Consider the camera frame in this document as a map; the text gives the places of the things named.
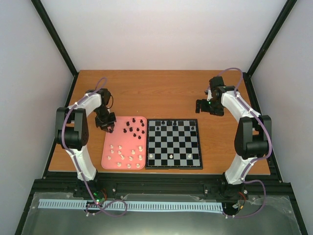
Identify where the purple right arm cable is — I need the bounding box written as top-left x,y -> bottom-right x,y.
216,68 -> 273,218

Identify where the black white chessboard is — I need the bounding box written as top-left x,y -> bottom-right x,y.
145,119 -> 203,169

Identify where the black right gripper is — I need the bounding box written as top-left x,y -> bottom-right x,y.
196,99 -> 224,117

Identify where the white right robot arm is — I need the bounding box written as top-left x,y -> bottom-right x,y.
195,76 -> 272,200

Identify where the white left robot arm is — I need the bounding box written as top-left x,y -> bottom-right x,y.
55,88 -> 116,197

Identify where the pink plastic tray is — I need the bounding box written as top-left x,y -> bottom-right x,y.
101,117 -> 147,170

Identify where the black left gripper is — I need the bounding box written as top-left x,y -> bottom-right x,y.
94,106 -> 116,132

